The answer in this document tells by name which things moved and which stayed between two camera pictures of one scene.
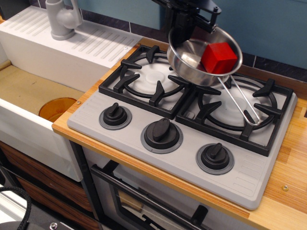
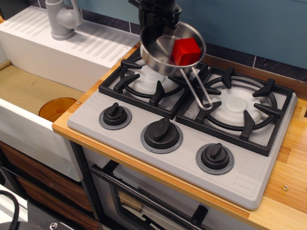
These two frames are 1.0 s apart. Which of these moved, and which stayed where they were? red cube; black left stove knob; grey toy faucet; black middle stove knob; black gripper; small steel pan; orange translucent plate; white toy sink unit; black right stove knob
Moved: black gripper; small steel pan; red cube
Stayed: orange translucent plate; white toy sink unit; black middle stove knob; grey toy faucet; black left stove knob; black right stove knob
